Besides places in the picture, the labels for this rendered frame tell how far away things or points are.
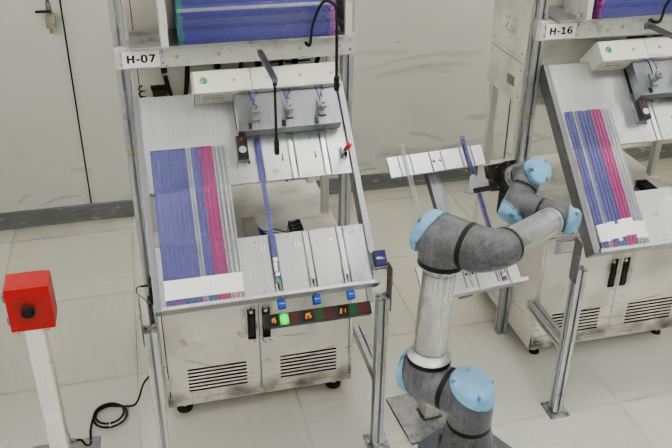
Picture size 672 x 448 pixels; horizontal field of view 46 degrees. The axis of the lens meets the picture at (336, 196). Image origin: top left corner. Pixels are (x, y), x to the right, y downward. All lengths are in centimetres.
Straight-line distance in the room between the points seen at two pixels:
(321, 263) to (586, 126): 109
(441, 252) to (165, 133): 110
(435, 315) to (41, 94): 272
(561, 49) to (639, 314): 117
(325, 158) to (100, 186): 202
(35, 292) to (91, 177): 191
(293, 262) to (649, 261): 156
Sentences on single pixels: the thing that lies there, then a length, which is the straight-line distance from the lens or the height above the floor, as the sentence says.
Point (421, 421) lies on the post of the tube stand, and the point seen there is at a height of 1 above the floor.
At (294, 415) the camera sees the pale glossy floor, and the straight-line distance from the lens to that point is 311.
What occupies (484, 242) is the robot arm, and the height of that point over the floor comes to 118.
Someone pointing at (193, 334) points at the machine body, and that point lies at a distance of 289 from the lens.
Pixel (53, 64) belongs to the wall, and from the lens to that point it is 417.
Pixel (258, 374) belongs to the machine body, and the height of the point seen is 16.
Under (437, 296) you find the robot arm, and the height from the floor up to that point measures 99.
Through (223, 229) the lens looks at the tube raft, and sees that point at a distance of 250.
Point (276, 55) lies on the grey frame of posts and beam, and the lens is 264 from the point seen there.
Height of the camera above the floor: 213
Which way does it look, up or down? 28 degrees down
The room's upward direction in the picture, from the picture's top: straight up
